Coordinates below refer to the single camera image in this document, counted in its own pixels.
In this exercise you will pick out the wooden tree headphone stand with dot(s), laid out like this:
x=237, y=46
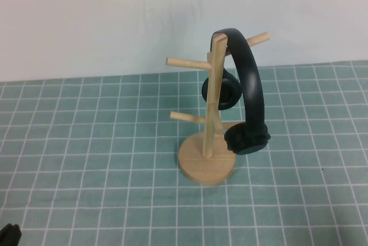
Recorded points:
x=207, y=167

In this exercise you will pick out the black over-ear headphones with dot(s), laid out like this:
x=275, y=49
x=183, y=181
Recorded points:
x=250, y=79

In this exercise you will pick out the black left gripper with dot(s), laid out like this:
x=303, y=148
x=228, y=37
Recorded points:
x=10, y=236

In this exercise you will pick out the teal white-grid tablecloth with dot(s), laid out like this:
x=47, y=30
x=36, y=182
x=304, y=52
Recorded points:
x=86, y=148

